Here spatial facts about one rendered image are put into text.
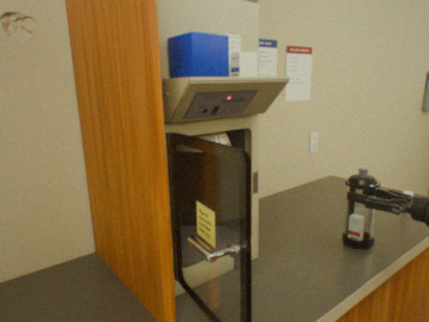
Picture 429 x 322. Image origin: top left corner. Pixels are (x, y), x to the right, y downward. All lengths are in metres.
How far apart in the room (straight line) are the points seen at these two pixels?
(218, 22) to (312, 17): 1.09
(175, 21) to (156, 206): 0.42
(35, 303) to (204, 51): 0.78
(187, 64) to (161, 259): 0.43
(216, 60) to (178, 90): 0.11
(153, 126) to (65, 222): 0.64
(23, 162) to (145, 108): 0.56
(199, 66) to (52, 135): 0.60
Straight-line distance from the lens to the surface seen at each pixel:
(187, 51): 0.72
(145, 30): 0.68
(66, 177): 1.18
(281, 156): 1.77
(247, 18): 0.96
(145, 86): 0.68
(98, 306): 0.98
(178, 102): 0.73
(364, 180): 1.17
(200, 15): 0.86
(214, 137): 0.91
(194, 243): 0.63
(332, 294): 0.99
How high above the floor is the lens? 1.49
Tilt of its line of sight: 13 degrees down
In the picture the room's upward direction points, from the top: 2 degrees counter-clockwise
